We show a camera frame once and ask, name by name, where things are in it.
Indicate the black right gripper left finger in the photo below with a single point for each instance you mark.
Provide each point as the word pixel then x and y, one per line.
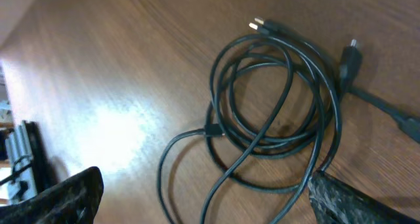
pixel 75 200

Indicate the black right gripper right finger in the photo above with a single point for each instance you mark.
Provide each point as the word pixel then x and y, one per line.
pixel 335 202

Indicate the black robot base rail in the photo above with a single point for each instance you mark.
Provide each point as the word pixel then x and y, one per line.
pixel 22 150

